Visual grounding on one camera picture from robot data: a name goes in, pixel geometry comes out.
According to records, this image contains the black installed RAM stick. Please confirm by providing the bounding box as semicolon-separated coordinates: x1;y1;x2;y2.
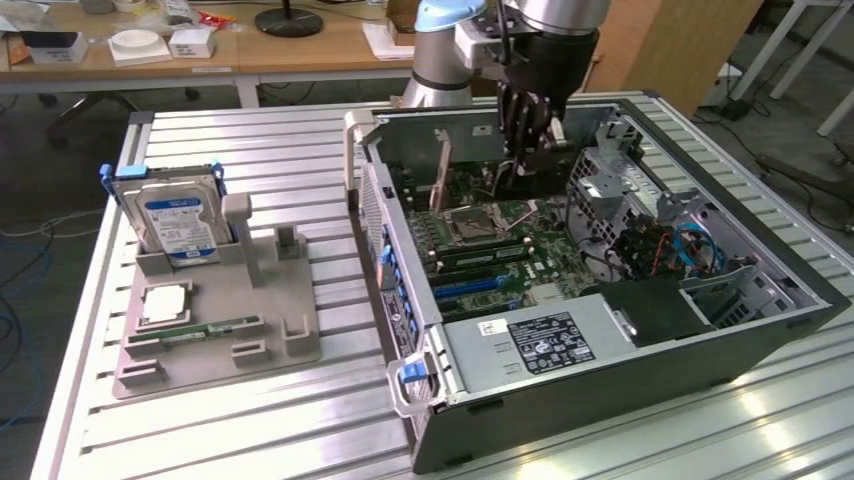
433;239;532;269

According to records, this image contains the green RAM stick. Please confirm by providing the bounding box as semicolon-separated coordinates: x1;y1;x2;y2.
129;314;262;346

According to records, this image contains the black power adapter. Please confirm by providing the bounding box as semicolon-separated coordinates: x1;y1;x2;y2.
719;98;753;122

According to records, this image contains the red disk wire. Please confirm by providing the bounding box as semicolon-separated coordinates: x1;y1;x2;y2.
655;227;673;274

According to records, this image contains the blue disk wire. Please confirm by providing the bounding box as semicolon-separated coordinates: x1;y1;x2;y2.
671;223;729;275

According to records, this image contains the silver CPU chip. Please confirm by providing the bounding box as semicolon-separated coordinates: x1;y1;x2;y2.
141;288;189;324

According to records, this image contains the wooden cabinet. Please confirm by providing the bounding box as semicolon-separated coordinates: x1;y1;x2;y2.
579;0;765;109

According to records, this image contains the black camera cable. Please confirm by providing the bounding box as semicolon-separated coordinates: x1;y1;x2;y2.
493;0;521;66

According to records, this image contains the hard disk in blue caddy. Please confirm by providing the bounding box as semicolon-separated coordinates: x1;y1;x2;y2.
96;162;229;271

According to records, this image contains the white round holder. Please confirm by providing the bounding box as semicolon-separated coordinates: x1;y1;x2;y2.
105;28;174;67

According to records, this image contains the metal socket cover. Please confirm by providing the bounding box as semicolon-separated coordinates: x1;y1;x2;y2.
496;197;545;231

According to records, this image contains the brown cardboard box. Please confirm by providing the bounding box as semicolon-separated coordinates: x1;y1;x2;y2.
384;0;421;47

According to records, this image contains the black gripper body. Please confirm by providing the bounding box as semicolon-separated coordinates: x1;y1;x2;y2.
500;30;600;99

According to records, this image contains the grey power supply unit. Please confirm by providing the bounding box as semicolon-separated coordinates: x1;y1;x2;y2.
440;294;643;395

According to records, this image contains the wooden desk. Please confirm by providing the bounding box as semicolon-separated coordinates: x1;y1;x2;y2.
0;0;601;96

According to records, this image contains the black round lamp base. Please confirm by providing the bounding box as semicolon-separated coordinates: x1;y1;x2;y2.
252;0;326;38

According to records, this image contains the white table frame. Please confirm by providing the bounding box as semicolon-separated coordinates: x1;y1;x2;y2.
729;0;854;137

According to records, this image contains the small white labelled box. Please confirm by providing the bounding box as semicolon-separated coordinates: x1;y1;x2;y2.
165;28;218;60

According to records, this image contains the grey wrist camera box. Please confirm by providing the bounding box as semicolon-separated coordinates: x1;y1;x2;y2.
454;23;508;69

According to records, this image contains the white box with dark lid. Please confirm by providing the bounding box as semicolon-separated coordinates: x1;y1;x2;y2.
17;30;89;65

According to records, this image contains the green motherboard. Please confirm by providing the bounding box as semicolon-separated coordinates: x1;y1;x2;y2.
398;164;601;324

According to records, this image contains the white paper stack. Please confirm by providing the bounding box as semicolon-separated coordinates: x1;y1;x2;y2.
361;21;416;62

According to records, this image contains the CPU socket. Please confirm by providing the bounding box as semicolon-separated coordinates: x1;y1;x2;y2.
444;205;500;242

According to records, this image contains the grey printed parts rack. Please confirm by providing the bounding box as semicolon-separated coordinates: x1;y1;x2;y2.
110;193;324;401

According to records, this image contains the graphics card with metal bracket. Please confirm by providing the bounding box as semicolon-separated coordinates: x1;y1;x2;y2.
430;128;572;214

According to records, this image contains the open black PC case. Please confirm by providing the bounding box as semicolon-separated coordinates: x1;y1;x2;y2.
340;97;852;476

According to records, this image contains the grey metal disk bay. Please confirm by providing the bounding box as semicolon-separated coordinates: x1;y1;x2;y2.
676;264;799;332

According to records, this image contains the perforated metal drive cage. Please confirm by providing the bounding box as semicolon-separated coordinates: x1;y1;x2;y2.
565;144;668;256

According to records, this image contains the black power connector bundle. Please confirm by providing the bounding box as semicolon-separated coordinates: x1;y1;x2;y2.
609;224;675;280

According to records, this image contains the black plastic air shroud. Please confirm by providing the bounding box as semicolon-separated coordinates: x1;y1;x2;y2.
595;278;713;350

